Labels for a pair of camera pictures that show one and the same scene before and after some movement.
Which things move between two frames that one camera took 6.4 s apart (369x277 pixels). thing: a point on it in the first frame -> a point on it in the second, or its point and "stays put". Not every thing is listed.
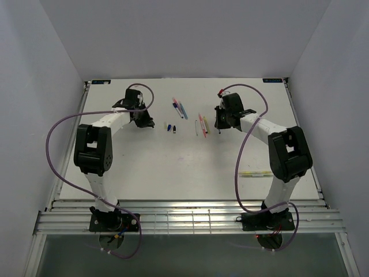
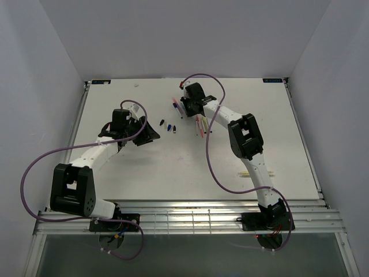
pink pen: (176, 101) stays put
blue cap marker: (176, 107) stays put
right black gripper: (219, 124) -> (185, 100)
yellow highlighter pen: (207, 127) stays put
